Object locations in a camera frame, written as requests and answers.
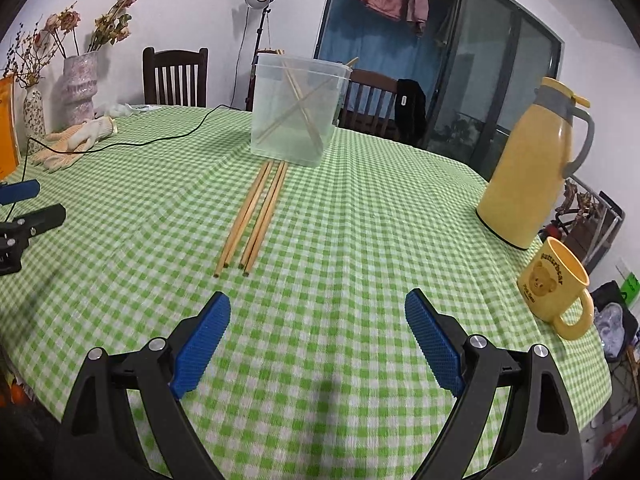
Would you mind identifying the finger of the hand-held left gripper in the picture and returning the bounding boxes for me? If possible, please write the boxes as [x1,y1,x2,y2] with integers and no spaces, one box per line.
[0,179,41,206]
[0,203,67,277]

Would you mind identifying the clear plastic container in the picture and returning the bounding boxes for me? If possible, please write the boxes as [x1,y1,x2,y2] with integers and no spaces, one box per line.
[250,54,352,168]

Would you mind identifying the green checkered tablecloth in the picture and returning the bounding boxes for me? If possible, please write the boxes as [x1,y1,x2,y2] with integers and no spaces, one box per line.
[0,105,613,480]

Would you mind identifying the small patterned vase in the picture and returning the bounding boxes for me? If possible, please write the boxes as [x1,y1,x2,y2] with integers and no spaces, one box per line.
[22,87,47,156]

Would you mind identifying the dark wooden chair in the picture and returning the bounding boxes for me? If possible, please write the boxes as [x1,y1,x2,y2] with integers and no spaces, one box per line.
[340,69,426,146]
[142,46,209,108]

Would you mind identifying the black bag on chair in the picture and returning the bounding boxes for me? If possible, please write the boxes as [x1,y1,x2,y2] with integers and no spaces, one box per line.
[395,79,427,146]

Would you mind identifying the yellow thermos jug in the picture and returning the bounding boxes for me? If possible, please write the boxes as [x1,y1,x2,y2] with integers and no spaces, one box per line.
[475,76,596,252]

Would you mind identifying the large dried flower bouquet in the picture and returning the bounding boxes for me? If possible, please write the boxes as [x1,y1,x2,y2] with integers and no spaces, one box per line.
[42,0,158,58]

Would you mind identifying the thin black cable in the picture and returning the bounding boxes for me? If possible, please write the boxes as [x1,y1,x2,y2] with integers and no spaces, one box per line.
[20,105,236,181]

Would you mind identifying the yellow bear mug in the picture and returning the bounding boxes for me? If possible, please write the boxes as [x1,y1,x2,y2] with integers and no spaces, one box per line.
[516,236,596,342]

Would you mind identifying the wooden chopstick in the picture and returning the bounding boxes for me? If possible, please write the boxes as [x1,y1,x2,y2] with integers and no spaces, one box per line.
[213,160,269,279]
[239,160,285,268]
[285,67,321,148]
[274,49,323,151]
[224,160,275,267]
[257,56,361,142]
[243,161,291,277]

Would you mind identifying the small dried flower sprigs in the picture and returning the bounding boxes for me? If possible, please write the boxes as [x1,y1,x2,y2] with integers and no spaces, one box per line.
[2,20,53,90]

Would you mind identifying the folded metal rack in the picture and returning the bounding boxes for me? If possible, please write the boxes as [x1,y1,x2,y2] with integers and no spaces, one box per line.
[540,177,626,276]

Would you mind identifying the glass sliding door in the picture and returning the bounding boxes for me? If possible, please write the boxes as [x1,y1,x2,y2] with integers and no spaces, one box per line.
[425,0,563,181]

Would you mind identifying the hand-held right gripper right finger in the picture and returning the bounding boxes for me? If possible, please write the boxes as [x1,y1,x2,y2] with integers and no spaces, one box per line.
[404,288,586,480]

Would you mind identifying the tall pink white vase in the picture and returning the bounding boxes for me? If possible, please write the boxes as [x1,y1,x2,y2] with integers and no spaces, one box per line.
[62,51,101,126]

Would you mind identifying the white work glove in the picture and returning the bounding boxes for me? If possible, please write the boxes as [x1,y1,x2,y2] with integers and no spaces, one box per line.
[70,116,119,153]
[31,130,88,174]

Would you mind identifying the small pink jacket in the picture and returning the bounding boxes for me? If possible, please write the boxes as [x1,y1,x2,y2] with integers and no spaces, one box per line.
[406,0,431,36]

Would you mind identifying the blue curtain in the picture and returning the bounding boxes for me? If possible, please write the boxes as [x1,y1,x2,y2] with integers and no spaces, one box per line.
[317,0,446,126]

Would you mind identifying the orange board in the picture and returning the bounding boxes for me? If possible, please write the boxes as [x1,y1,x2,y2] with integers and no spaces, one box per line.
[0,74,21,181]

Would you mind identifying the green label box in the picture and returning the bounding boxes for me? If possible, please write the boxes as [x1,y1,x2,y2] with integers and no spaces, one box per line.
[620,272,640,306]

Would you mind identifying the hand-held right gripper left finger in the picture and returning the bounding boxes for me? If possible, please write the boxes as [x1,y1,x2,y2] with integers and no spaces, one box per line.
[52,290,232,480]

